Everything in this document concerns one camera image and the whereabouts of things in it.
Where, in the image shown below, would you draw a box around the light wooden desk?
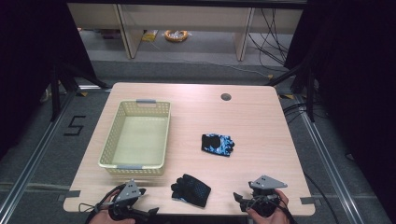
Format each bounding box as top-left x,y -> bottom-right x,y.
66,3 -> 304,62

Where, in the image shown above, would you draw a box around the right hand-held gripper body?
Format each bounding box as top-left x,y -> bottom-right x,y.
247,175 -> 289,218

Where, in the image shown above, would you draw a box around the dark curtain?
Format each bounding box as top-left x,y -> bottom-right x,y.
284,0 -> 396,223
0,0 -> 97,160

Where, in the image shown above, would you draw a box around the person's left hand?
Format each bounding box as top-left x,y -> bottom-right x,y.
88,189 -> 137,224

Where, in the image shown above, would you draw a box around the black metal stand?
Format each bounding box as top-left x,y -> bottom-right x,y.
264,61 -> 316,123
49,61 -> 110,123

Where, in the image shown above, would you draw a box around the black dotted glove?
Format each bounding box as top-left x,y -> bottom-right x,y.
170,173 -> 212,208

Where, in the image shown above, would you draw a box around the yellow plastic basket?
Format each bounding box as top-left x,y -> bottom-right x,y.
98,98 -> 172,177

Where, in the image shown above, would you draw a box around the hand-held gripper black cable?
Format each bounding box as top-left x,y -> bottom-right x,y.
78,184 -> 126,224
273,192 -> 298,224

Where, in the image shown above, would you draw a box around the right hand-held gripper black cable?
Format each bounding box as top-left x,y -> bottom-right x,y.
273,192 -> 298,224

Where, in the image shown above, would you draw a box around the black floor cables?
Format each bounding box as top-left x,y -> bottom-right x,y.
281,102 -> 309,125

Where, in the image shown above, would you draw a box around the left hand-held gripper black cable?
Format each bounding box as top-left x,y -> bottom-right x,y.
78,184 -> 126,224

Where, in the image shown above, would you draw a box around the bundle of black cables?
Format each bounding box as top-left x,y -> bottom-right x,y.
247,7 -> 291,67

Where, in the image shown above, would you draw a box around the blue patterned black glove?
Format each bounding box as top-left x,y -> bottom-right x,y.
201,133 -> 235,158

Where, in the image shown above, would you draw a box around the person's right hand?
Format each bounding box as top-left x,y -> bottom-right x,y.
245,189 -> 291,224

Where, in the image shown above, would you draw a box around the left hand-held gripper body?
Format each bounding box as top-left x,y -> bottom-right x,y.
107,178 -> 148,222

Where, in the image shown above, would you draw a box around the orange cable coil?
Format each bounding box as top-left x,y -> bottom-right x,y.
163,29 -> 191,44

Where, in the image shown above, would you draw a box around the aluminium floor rail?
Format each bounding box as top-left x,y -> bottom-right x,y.
293,92 -> 366,224
0,89 -> 79,224

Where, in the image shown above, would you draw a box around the black floor cable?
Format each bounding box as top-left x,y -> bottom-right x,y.
303,172 -> 341,224

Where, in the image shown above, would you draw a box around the yellow packet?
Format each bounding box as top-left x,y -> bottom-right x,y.
141,29 -> 159,43

